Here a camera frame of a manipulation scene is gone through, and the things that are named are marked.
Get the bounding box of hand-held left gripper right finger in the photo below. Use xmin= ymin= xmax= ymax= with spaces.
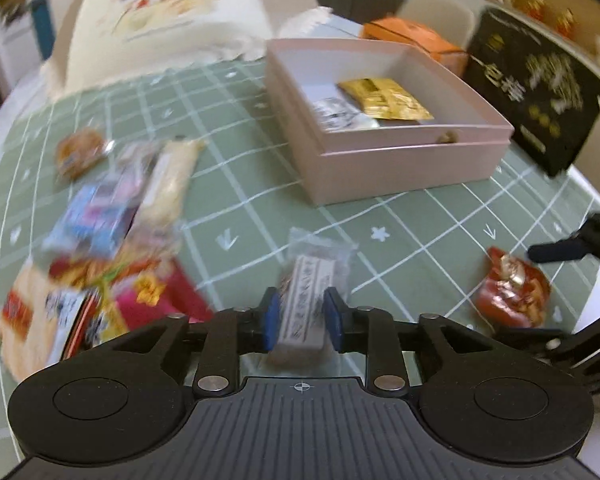
xmin=322 ymin=287 xmax=507 ymax=395

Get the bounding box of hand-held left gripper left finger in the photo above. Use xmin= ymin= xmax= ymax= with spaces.
xmin=82 ymin=287 xmax=282 ymax=397

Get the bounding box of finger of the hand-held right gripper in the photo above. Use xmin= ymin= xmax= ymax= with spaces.
xmin=495 ymin=325 xmax=600 ymax=396
xmin=527 ymin=212 xmax=600 ymax=263

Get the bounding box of red candy packet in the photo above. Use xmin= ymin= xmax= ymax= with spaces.
xmin=472 ymin=246 xmax=552 ymax=328

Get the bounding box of clear-wrapped snack bar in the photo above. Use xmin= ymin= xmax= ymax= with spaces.
xmin=275 ymin=227 xmax=355 ymax=367

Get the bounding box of purple spicy snack packet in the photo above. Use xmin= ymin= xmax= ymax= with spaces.
xmin=50 ymin=255 xmax=216 ymax=356

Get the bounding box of pink cardboard box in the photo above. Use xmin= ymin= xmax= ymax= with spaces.
xmin=265 ymin=37 xmax=516 ymax=207

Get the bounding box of red label rice cracker packet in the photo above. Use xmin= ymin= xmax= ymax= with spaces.
xmin=0 ymin=257 xmax=61 ymax=381

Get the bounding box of green checked tablecloth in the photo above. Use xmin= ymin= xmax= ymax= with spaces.
xmin=0 ymin=15 xmax=600 ymax=480

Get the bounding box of black plum bag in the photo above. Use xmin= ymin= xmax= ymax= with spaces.
xmin=466 ymin=6 xmax=600 ymax=177

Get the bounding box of long cream snack packet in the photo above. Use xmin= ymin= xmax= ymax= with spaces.
xmin=130 ymin=137 xmax=206 ymax=241

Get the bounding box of silver white snack packet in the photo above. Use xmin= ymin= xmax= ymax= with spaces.
xmin=310 ymin=97 xmax=381 ymax=133

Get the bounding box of blue pink snack packet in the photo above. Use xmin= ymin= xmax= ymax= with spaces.
xmin=42 ymin=142 xmax=161 ymax=261

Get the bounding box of white printed snack packet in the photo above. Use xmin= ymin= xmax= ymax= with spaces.
xmin=45 ymin=287 xmax=101 ymax=361

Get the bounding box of gold snack packet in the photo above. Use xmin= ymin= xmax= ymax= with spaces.
xmin=337 ymin=77 xmax=435 ymax=122

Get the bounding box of round brown snack packet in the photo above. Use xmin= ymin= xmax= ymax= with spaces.
xmin=55 ymin=127 xmax=113 ymax=181

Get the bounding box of orange tissue pack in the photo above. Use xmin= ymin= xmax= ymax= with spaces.
xmin=360 ymin=16 xmax=470 ymax=78

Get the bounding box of white chair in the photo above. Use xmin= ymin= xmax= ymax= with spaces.
xmin=397 ymin=0 xmax=481 ymax=46

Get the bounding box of cream mesh food cover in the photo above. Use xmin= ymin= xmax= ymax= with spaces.
xmin=42 ymin=0 xmax=332 ymax=101

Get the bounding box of teal furniture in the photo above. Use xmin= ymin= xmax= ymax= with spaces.
xmin=30 ymin=0 xmax=57 ymax=61

